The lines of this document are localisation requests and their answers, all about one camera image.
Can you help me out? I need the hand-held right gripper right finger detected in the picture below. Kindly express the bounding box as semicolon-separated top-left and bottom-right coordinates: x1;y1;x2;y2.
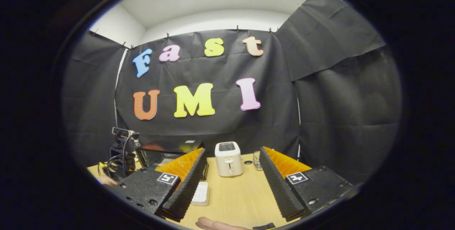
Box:
259;146;354;222

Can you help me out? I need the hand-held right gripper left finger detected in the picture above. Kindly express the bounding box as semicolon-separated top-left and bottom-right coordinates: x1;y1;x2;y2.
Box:
114;147;208;222

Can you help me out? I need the black electric oven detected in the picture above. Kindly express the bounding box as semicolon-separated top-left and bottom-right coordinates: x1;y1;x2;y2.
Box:
136;139;209;181

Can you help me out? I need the white plastic tray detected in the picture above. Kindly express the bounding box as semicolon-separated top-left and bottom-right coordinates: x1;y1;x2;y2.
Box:
191;181;210;207

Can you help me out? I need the white toaster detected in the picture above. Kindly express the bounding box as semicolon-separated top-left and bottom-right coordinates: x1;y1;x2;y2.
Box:
215;141;243;177

